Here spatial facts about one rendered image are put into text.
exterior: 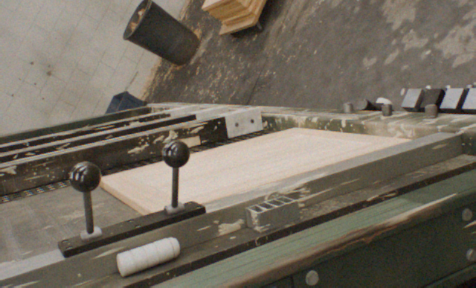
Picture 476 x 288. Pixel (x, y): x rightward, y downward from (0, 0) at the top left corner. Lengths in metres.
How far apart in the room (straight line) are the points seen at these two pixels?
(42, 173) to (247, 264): 0.96
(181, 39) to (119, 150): 4.07
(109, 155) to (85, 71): 4.84
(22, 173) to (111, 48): 5.03
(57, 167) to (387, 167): 0.86
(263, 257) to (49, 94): 5.70
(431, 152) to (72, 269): 0.64
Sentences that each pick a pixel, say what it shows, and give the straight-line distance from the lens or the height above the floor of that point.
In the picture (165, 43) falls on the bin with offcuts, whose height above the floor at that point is 0.31.
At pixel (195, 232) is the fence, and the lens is 0.77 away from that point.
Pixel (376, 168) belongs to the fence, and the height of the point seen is 1.06.
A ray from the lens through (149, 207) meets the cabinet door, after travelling 0.94.
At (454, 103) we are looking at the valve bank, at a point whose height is 0.76.
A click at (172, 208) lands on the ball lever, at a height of 1.36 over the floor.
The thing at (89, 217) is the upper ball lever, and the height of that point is 1.47.
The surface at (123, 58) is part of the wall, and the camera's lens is 6.42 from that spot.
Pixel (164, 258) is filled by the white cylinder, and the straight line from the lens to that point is 0.72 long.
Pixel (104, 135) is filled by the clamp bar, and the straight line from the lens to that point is 1.70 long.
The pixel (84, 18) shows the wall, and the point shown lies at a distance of 6.38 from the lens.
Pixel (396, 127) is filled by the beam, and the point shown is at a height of 0.91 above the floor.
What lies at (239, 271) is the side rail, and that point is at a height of 1.38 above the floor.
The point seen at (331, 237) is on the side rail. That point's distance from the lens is 0.59.
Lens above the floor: 1.67
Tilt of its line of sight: 26 degrees down
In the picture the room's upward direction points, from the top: 60 degrees counter-clockwise
